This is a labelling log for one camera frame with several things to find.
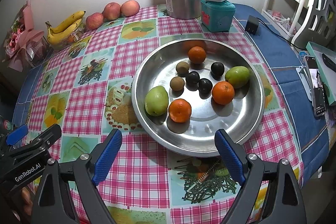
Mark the red apple right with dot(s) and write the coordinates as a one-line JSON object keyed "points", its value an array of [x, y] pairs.
{"points": [[130, 8]]}

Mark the brown kiwi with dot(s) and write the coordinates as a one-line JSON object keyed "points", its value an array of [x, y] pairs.
{"points": [[182, 68], [177, 83]]}

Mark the black power adapter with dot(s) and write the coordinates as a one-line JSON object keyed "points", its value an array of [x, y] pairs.
{"points": [[252, 25]]}

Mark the person left hand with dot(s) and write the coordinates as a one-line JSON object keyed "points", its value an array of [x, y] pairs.
{"points": [[25, 204]]}

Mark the red apple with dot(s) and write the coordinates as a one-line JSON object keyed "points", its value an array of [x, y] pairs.
{"points": [[94, 21], [130, 8], [112, 11]]}

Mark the pink flower bouquet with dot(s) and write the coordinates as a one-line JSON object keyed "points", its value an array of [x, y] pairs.
{"points": [[24, 45]]}

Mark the blue denim table cover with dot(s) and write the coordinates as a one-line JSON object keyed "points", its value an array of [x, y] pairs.
{"points": [[288, 69]]}

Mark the red apple left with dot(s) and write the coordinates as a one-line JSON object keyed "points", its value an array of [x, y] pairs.
{"points": [[94, 21]]}

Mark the medium orange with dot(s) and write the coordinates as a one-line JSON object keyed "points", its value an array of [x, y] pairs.
{"points": [[223, 93]]}

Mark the round sticker badge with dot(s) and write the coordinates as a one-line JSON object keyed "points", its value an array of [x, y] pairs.
{"points": [[302, 54]]}

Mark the white plastic chair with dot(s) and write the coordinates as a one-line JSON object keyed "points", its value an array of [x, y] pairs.
{"points": [[318, 26]]}

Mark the checkered fruit tablecloth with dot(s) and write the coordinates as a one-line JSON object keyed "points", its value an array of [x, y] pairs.
{"points": [[86, 89]]}

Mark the large steel basin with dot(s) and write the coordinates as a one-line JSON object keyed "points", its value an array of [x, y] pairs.
{"points": [[240, 118]]}

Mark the smartphone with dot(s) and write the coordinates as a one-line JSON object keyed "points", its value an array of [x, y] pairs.
{"points": [[316, 86]]}

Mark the bottle with 28 label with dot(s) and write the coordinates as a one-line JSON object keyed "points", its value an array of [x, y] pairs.
{"points": [[6, 126]]}

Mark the clear plastic fruit tray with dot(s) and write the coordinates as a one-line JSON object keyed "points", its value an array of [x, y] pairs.
{"points": [[75, 36]]}

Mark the teal toy box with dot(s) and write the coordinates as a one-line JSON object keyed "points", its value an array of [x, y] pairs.
{"points": [[217, 16]]}

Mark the teal white box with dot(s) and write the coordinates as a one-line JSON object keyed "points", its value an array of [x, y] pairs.
{"points": [[327, 75]]}

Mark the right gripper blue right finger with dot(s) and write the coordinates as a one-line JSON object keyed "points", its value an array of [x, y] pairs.
{"points": [[247, 170]]}

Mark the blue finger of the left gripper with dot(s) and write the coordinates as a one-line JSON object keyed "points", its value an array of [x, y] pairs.
{"points": [[16, 135]]}

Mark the small orange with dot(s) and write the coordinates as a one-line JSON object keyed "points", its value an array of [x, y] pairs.
{"points": [[197, 55]]}

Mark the dark plum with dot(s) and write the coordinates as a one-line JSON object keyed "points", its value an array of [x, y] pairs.
{"points": [[192, 78], [217, 69], [205, 86]]}

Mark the red apple middle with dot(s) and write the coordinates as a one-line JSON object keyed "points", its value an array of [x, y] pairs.
{"points": [[112, 11]]}

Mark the yellow banana bunch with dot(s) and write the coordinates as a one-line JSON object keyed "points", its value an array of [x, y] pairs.
{"points": [[59, 34]]}

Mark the green apple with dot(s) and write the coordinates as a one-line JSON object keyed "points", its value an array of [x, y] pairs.
{"points": [[237, 76], [156, 101]]}

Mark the large orange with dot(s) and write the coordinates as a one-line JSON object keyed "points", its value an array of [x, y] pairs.
{"points": [[179, 111]]}

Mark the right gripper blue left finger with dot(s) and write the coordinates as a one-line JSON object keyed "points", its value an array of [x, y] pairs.
{"points": [[90, 169]]}

